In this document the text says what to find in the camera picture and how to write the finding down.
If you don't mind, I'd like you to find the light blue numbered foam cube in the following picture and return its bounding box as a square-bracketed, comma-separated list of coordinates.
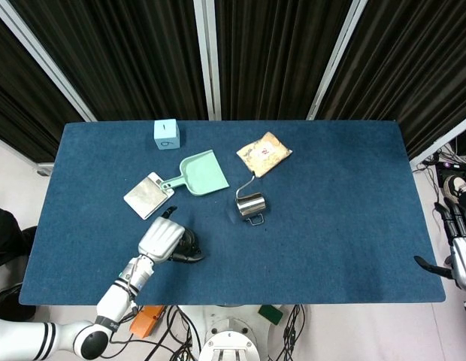
[153, 119, 180, 150]

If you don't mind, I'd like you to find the silver digital kitchen scale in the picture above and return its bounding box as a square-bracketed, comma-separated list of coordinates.
[123, 171, 175, 220]

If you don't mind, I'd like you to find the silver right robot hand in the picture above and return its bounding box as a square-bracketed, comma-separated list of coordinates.
[413, 202, 466, 293]

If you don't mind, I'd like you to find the green box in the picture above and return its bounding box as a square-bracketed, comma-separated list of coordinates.
[258, 305, 285, 325]

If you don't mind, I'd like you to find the stainless steel gooseneck pitcher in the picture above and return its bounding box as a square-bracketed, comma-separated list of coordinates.
[235, 175, 269, 227]

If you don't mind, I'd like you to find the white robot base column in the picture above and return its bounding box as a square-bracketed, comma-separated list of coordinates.
[198, 304, 272, 361]

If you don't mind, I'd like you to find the mint green plastic dustpan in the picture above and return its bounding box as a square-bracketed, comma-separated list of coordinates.
[159, 150, 231, 198]

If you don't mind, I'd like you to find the black clothed person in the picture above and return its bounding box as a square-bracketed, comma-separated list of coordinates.
[0, 208, 39, 321]

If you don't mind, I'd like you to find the white frame post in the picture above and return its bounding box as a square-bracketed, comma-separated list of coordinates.
[307, 0, 369, 120]
[0, 0, 98, 122]
[193, 0, 222, 121]
[409, 112, 466, 168]

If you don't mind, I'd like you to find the white and black sneaker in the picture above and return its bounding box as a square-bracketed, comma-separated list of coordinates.
[443, 174, 466, 205]

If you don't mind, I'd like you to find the orange box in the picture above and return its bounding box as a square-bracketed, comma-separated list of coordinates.
[129, 306, 165, 337]

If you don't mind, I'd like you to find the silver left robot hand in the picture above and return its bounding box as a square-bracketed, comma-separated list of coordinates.
[137, 205, 186, 263]

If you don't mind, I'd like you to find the beige sealed food packet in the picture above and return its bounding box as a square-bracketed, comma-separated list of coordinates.
[235, 131, 293, 179]

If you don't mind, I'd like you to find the blue table cloth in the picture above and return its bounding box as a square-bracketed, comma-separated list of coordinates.
[18, 119, 446, 306]

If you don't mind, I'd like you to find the black floor cable bundle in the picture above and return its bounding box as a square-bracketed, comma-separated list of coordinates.
[104, 304, 204, 361]

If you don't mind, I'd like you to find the black cast iron kettle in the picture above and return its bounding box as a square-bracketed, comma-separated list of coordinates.
[171, 226, 206, 264]

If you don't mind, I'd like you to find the dark pleated curtain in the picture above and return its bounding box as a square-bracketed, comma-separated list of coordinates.
[319, 0, 466, 159]
[9, 0, 211, 121]
[213, 0, 354, 121]
[0, 11, 87, 162]

